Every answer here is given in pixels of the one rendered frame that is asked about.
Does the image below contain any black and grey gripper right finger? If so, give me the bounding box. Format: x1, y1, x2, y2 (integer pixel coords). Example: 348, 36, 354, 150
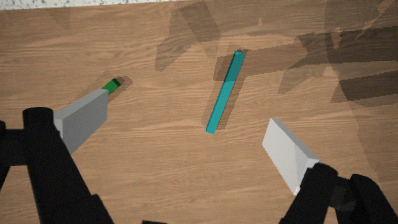
262, 118, 398, 224

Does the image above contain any green rod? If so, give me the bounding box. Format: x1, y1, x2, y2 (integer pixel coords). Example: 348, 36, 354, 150
101, 78, 121, 94

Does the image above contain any turquoise rod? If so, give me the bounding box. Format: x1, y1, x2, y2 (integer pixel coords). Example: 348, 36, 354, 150
206, 51, 245, 134

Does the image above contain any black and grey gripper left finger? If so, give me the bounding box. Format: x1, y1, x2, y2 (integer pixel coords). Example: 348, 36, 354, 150
0, 88, 114, 224

